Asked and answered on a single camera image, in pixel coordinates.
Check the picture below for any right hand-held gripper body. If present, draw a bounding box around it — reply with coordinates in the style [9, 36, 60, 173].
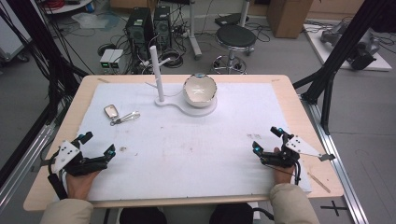
[260, 134, 336, 169]

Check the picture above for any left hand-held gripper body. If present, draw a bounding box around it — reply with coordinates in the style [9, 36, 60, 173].
[49, 139, 110, 177]

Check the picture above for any person's right hand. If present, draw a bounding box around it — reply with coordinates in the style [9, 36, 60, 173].
[273, 147, 297, 186]

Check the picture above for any person's left hand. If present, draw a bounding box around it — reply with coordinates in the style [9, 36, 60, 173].
[65, 170, 101, 201]

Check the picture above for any key fob with keys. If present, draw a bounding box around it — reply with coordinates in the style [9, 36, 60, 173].
[103, 104, 141, 127]

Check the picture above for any wooden table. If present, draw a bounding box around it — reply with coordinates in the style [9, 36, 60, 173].
[22, 74, 345, 213]

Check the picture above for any thin wooden stick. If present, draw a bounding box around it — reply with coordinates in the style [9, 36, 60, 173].
[307, 172, 332, 194]

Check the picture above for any person's right leg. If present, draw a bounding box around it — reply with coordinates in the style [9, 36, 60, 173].
[209, 203, 255, 224]

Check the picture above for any person's leg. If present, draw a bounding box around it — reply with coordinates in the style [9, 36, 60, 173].
[209, 203, 255, 224]
[119, 206, 168, 224]

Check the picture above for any white table mat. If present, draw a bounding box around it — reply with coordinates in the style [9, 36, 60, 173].
[77, 82, 313, 202]

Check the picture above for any person's left leg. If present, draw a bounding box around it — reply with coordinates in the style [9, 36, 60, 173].
[119, 206, 168, 224]

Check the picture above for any white bowl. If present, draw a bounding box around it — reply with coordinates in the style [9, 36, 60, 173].
[182, 73, 218, 108]

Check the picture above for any small white power box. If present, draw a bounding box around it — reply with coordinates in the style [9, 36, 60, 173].
[99, 49, 116, 70]
[109, 49, 125, 70]

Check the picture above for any black round stool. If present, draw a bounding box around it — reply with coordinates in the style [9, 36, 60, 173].
[211, 23, 258, 75]

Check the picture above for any cardboard box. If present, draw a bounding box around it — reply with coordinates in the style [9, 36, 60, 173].
[266, 0, 314, 39]

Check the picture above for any white board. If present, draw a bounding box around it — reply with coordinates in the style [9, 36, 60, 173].
[303, 22, 393, 72]

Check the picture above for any clear plastic sheet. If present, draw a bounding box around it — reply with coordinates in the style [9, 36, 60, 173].
[71, 12, 121, 31]

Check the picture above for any grey robot equipment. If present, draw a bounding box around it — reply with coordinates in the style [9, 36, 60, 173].
[319, 21, 381, 71]

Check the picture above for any large black computer tower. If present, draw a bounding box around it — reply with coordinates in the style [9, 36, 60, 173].
[125, 7, 156, 62]

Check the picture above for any flat black device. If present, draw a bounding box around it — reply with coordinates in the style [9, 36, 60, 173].
[214, 13, 250, 28]

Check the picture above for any white metal stand leg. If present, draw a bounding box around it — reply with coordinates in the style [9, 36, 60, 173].
[186, 0, 203, 61]

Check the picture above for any white round table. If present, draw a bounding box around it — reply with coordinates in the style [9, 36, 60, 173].
[40, 0, 94, 15]

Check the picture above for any small black computer tower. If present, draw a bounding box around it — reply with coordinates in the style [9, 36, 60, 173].
[152, 5, 173, 51]

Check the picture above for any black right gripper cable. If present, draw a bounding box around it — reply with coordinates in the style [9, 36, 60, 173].
[293, 160, 303, 187]

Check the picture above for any aluminium rail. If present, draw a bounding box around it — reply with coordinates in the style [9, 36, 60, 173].
[0, 123, 58, 214]
[300, 93, 370, 224]

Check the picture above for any white stand with post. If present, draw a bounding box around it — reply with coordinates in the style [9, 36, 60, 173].
[144, 45, 219, 118]

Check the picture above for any black frame with cables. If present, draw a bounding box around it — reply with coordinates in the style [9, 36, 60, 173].
[0, 0, 90, 188]

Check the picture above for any black frame strut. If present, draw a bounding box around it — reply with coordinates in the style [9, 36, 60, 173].
[292, 0, 396, 135]

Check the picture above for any coil of black cable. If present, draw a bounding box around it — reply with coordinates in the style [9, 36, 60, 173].
[158, 48, 185, 69]

